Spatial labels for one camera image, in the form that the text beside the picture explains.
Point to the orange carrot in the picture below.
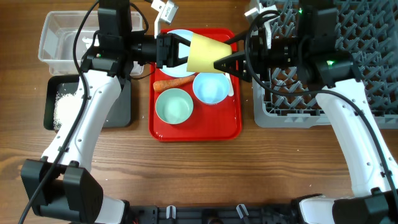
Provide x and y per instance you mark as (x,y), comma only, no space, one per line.
(162,85)

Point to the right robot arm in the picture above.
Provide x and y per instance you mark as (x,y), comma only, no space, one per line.
(334,79)

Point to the large light blue plate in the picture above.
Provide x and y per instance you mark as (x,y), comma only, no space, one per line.
(181,70)

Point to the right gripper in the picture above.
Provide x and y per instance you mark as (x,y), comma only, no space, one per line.
(255,56)

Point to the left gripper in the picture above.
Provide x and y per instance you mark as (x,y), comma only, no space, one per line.
(166,49)

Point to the green bowl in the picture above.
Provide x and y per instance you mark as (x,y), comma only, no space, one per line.
(174,106)

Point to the light blue bowl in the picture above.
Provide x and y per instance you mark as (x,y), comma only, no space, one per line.
(211,88)

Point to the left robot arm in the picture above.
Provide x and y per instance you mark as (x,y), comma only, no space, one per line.
(59,185)

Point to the grey dishwasher rack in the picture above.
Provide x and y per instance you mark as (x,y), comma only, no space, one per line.
(367,29)

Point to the white napkin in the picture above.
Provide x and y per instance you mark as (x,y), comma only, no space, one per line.
(88,42)

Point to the white rice pile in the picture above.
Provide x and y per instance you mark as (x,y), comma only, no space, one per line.
(66,107)

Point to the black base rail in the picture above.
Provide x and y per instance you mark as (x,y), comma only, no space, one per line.
(239,214)

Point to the black waste tray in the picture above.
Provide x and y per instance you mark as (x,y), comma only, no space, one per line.
(60,87)

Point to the white plastic spoon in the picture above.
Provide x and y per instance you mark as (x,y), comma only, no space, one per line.
(231,90)

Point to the yellow plastic cup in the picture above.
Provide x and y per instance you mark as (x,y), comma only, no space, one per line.
(204,51)

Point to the clear plastic bin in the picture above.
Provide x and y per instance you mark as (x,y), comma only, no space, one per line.
(57,38)

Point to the red serving tray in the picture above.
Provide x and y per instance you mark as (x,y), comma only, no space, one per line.
(207,122)

